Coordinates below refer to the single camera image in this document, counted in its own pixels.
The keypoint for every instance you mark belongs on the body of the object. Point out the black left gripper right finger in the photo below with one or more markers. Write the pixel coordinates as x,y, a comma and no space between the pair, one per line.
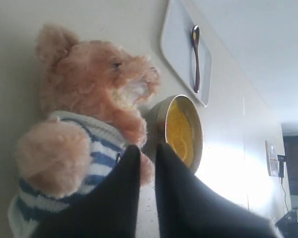
187,208

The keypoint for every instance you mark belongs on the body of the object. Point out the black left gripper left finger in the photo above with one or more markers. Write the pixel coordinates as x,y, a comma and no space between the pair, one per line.
109,211

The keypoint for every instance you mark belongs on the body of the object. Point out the pink plush teddy bear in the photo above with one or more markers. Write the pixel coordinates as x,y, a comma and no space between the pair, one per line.
90,93

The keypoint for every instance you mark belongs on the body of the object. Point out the dark wooden spoon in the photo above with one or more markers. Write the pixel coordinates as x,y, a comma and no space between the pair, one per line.
195,36

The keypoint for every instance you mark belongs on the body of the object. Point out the yellow millet grains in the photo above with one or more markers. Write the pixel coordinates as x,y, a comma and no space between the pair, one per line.
179,134

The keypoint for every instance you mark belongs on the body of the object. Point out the steel bowl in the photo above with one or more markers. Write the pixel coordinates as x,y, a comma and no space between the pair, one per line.
156,120

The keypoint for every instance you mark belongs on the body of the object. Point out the white rectangular tray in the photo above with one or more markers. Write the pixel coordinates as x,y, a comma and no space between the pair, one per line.
176,47

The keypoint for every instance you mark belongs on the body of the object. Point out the black plug with cable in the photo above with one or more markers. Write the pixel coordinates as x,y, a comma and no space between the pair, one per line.
281,175

